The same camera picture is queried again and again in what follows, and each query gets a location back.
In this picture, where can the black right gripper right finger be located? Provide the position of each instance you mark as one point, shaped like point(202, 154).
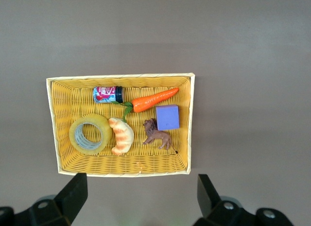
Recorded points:
point(209, 196)

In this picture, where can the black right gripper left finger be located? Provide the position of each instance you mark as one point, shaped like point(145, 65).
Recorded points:
point(70, 199)

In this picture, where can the clear yellowish tape roll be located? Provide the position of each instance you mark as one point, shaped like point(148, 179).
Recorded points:
point(105, 131)

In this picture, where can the yellow wicker basket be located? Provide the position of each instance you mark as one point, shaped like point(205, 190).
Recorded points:
point(73, 160)

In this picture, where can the brown lion figurine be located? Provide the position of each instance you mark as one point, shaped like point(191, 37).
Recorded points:
point(158, 136)

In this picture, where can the toy croissant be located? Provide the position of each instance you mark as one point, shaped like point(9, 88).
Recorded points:
point(122, 136)

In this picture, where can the purple foam block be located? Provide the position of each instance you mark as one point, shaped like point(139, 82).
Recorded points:
point(167, 117)

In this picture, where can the small dark can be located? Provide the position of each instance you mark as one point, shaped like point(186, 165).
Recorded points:
point(107, 94)

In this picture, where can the orange toy carrot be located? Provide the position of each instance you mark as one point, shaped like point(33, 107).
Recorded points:
point(150, 100)

